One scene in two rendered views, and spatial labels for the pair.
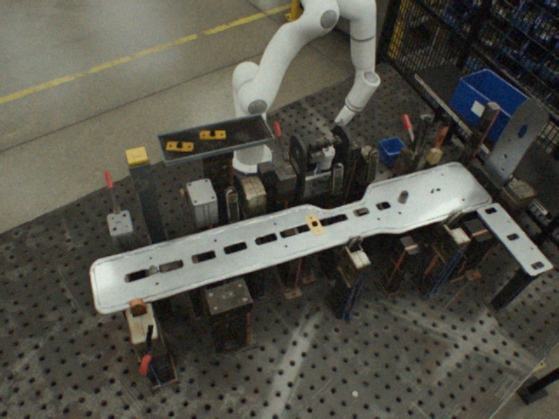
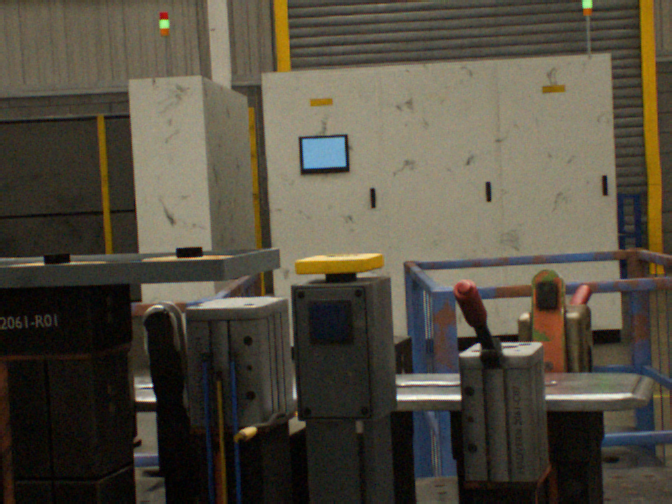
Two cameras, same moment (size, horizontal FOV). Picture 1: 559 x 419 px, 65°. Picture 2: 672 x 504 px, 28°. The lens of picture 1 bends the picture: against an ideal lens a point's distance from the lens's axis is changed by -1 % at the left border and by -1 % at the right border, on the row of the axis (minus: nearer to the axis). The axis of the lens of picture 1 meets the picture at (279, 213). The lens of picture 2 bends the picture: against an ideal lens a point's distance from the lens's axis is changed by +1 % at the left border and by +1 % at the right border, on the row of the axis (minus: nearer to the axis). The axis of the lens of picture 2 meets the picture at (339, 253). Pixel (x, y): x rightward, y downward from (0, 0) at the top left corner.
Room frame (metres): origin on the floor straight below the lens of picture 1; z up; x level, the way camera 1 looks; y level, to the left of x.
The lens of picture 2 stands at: (1.81, 1.23, 1.22)
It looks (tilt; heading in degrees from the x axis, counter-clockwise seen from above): 3 degrees down; 223
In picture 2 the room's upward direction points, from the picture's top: 3 degrees counter-clockwise
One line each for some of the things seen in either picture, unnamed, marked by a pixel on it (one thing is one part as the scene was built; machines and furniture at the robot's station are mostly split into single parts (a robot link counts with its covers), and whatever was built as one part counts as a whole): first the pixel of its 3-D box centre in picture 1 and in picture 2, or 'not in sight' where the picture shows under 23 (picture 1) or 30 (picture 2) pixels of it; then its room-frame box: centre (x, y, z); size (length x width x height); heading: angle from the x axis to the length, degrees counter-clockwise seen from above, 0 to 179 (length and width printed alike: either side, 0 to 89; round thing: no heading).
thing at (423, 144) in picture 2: not in sight; (438, 176); (-5.75, -4.80, 1.22); 2.40 x 0.54 x 2.45; 133
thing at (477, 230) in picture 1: (462, 251); not in sight; (0.96, -0.69, 0.84); 0.11 x 0.10 x 0.28; 26
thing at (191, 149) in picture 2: not in sight; (198, 189); (-5.22, -6.75, 1.22); 2.40 x 0.54 x 2.45; 39
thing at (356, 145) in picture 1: (341, 182); not in sight; (1.19, -0.23, 0.91); 0.07 x 0.05 x 0.42; 26
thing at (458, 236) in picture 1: (438, 261); not in sight; (0.89, -0.58, 0.87); 0.12 x 0.09 x 0.35; 26
